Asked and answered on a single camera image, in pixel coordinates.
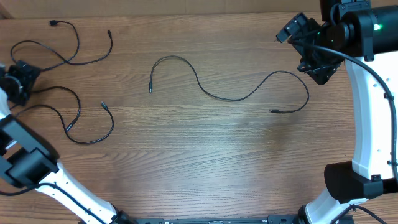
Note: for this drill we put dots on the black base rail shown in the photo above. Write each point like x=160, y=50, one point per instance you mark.
x=271, y=219

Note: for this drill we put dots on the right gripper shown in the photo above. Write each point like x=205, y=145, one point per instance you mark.
x=321, y=71

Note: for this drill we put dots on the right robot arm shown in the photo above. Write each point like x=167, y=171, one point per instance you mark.
x=364, y=40

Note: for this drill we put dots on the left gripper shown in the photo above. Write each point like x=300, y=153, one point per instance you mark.
x=25, y=73

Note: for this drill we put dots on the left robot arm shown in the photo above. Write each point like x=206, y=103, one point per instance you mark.
x=36, y=166

